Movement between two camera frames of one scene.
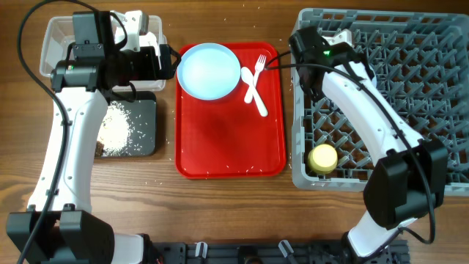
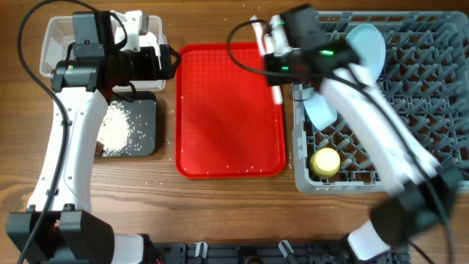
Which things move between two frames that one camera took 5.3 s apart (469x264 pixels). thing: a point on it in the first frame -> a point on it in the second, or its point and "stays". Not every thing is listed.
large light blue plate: (209, 71) -> (370, 45)
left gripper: (150, 71) stays
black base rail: (269, 253) stays
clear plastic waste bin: (58, 34) stays
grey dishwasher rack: (421, 64) stays
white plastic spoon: (247, 76) -> (273, 45)
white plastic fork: (260, 64) -> (260, 35)
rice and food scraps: (113, 138) stays
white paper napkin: (147, 39) stays
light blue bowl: (374, 81) -> (319, 108)
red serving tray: (228, 138) stays
